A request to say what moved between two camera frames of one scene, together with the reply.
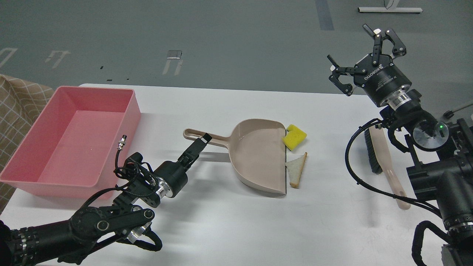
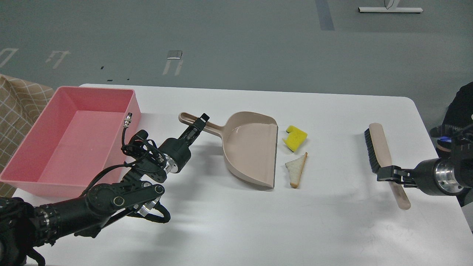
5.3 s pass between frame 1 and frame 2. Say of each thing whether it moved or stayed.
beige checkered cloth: stayed
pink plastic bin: stayed
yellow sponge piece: stayed
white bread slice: stayed
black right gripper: moved
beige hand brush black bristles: stayed
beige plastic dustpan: moved
